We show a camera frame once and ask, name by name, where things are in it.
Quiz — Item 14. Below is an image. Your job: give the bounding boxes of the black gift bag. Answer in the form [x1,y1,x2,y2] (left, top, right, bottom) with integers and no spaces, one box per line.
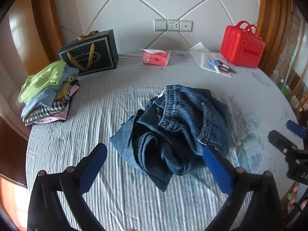
[57,29,119,77]

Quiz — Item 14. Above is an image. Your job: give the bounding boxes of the green folded garment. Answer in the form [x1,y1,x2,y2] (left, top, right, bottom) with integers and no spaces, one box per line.
[19,61,67,103]

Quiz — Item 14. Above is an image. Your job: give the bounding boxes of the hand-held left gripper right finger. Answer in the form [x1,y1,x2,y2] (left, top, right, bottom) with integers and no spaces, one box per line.
[203,145,282,231]

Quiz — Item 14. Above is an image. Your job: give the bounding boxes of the blue denim jeans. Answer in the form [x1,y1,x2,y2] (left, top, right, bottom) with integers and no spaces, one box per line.
[109,85,237,192]

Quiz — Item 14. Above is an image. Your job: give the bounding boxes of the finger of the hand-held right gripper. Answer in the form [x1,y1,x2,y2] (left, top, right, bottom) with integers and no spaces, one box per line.
[286,120,308,138]
[268,130,298,153]

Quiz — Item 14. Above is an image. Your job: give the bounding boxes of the white paper sheet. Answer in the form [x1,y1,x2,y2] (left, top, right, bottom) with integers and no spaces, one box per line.
[189,42,217,66]

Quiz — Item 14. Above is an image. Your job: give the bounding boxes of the person's right hand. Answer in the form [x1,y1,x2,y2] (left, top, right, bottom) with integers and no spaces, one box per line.
[287,182,300,211]

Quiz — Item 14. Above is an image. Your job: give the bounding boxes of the pink folded garment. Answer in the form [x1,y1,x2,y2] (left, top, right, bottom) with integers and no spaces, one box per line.
[36,84,80,124]

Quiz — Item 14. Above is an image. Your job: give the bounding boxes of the stack of folded clothes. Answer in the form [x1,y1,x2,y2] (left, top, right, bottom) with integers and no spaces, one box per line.
[21,66,80,118]

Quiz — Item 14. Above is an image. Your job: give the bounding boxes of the blue handled scissors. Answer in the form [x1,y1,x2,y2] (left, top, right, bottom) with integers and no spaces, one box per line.
[208,59,229,70]

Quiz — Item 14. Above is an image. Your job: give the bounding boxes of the white wall switch plate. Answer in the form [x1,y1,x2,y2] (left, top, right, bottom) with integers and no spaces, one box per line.
[154,19,168,32]

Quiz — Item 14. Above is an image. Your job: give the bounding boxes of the red plastic carry case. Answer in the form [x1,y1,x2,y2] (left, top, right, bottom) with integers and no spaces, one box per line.
[221,20,266,68]

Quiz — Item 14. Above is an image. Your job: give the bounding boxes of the yellow patterned garment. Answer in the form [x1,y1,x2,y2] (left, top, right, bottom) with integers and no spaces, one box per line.
[54,75,79,101]

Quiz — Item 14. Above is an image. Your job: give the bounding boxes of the white wall socket plate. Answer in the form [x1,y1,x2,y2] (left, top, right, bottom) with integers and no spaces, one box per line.
[167,19,181,32]
[180,20,193,33]

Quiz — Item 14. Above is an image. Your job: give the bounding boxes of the black white checkered garment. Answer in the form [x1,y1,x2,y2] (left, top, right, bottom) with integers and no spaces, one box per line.
[25,98,71,126]

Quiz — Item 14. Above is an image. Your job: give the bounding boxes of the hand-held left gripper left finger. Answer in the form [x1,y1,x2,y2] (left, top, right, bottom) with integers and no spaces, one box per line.
[27,143,108,231]

